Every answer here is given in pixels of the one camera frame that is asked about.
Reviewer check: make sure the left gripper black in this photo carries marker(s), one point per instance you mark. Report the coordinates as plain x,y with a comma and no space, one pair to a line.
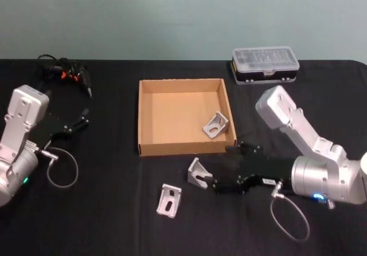
53,127

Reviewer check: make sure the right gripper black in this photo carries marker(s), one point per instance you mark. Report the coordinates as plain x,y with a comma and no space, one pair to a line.
266,170

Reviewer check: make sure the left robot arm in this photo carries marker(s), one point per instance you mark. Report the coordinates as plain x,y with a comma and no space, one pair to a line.
20,118

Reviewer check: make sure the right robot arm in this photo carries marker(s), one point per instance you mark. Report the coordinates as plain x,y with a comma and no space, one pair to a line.
321,175

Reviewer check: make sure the shallow brown cardboard tray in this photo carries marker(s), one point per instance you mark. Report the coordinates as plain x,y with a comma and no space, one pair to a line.
175,115

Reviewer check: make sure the black table cloth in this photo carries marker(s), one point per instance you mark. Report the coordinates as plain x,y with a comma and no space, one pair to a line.
109,210

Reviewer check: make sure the clear plastic case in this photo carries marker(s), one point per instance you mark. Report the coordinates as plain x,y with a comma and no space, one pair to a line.
263,62

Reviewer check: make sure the silver metal angle bracket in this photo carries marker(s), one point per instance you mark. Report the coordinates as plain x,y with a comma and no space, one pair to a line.
168,201
195,171
215,125

